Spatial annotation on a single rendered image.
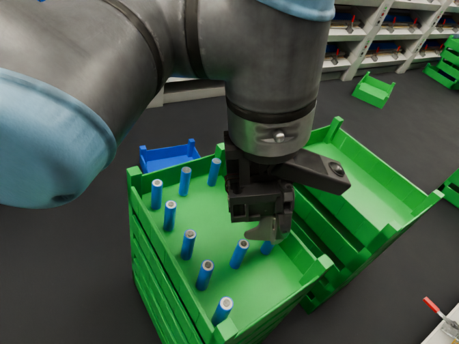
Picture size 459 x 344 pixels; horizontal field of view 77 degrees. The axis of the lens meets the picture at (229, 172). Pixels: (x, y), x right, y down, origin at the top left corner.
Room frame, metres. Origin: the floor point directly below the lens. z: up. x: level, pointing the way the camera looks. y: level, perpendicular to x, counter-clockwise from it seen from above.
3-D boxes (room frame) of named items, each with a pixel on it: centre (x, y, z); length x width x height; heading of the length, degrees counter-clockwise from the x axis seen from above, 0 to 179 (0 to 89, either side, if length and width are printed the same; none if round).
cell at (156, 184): (0.32, 0.11, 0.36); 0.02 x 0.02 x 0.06
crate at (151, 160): (0.67, 0.15, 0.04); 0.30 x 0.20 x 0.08; 38
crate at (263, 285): (0.29, -0.01, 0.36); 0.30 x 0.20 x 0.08; 46
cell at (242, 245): (0.25, -0.05, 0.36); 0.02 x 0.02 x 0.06
